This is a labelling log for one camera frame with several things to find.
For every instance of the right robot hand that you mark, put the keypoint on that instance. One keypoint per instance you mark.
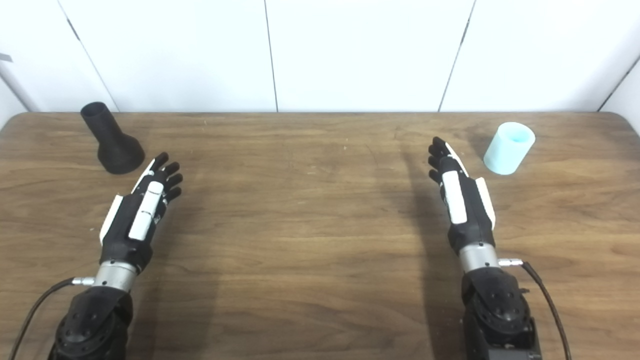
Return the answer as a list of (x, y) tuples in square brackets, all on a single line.
[(472, 215)]

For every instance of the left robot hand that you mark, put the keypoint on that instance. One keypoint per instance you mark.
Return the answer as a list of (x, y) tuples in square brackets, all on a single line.
[(131, 220)]

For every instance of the black funnel-shaped nozzle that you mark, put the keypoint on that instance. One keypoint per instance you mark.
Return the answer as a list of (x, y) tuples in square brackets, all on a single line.
[(112, 142)]

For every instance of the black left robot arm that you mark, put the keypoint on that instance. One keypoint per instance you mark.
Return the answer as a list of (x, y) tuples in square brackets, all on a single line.
[(92, 320)]

